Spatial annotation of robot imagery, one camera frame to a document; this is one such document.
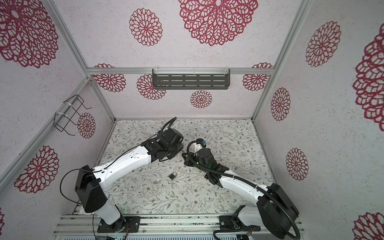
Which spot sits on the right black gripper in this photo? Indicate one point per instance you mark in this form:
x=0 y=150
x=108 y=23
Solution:
x=189 y=160

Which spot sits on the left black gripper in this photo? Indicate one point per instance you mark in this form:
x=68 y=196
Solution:
x=180 y=147

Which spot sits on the grey padlock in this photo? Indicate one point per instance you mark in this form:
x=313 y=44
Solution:
x=172 y=176

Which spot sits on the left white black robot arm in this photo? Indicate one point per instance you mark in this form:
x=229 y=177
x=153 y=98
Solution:
x=92 y=182

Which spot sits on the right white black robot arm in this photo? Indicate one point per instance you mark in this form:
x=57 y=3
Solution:
x=271 y=207

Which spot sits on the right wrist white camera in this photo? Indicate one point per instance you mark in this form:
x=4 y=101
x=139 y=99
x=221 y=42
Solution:
x=198 y=145

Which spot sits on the grey slotted wall shelf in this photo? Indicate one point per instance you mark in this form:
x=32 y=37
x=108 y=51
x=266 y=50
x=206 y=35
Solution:
x=191 y=79

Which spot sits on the black wire wall rack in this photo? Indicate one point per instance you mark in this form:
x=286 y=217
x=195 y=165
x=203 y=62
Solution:
x=65 y=117

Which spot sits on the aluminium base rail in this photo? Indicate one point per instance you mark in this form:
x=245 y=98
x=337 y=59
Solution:
x=87 y=225

